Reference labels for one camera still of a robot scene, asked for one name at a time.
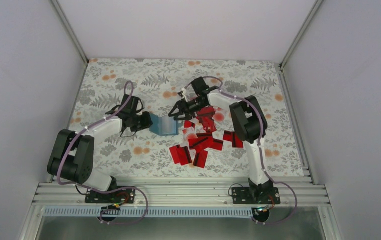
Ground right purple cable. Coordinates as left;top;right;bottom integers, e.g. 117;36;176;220
183;76;299;227

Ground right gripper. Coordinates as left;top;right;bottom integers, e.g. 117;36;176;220
168;97;207;121

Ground white card red dot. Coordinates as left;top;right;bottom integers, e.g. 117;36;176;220
212;109;229;123

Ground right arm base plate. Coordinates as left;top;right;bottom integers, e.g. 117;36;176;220
230;186;281;205

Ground red card front middle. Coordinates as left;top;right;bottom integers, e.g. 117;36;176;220
192;150;209;169

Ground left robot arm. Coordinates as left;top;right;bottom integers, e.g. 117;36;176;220
47;94;153;203

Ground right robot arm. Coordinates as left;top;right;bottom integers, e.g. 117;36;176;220
168;77;274;204

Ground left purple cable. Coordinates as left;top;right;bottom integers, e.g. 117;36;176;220
55;80;149;226

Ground floral table mat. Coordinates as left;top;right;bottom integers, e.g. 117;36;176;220
70;58;304;179

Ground red card centre pile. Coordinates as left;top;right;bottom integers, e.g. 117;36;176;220
197;116;217;133

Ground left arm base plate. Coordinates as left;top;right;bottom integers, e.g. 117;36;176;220
85;189;136;205

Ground red card with stripe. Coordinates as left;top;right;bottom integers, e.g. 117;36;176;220
188;133;214;153

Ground teal leather card holder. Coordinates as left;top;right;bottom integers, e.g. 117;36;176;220
149;113;182;137

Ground aluminium rail frame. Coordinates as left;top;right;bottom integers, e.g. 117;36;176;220
32;176;331;207

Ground red card right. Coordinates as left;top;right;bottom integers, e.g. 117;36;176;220
223;130;244;149

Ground red card front left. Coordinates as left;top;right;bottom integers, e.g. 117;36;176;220
169;145;193;166

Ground purple cable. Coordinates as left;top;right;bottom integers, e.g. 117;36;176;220
183;76;299;227
55;80;149;226

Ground perforated cable tray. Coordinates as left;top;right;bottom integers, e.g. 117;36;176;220
42;206;253;219

